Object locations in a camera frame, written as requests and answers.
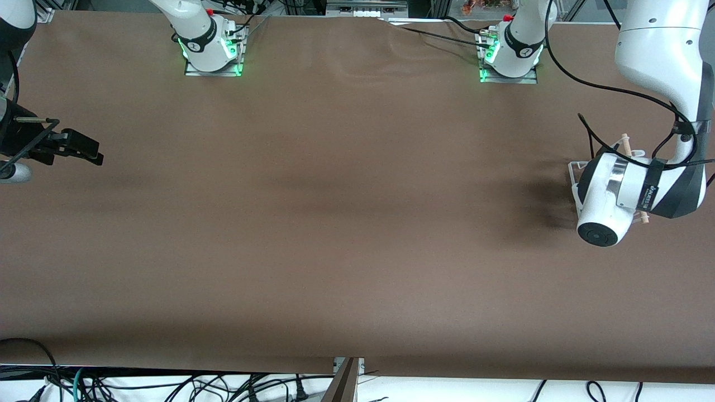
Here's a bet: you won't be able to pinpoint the brown table cover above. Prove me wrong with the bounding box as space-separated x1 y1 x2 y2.
0 10 715 385

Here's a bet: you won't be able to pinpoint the white power strip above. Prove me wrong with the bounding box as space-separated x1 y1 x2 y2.
327 0 408 18

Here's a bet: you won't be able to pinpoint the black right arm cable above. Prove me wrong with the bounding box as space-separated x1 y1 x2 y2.
0 50 61 168

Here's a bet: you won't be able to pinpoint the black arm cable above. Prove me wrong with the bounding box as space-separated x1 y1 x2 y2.
545 0 715 188
0 50 61 168

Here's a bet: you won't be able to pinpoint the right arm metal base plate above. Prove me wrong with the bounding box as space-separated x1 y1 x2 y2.
184 25 246 77

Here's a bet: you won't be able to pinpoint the black looped floor cable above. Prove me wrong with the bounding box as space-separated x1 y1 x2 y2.
0 338 59 386

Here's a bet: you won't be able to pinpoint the tangled black floor cables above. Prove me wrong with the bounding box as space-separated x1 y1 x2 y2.
0 371 336 402

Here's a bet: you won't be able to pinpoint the metal table frame post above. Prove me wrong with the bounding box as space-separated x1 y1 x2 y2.
323 357 365 402

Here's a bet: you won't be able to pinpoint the black cable on table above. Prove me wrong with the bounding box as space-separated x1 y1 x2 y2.
385 17 495 50

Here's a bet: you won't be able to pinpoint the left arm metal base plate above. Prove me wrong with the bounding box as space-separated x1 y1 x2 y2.
479 31 538 84

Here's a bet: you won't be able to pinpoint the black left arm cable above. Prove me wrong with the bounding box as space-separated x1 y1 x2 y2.
545 0 715 188

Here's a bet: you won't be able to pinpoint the white wire cup rack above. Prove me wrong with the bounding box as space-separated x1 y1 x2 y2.
568 133 653 225

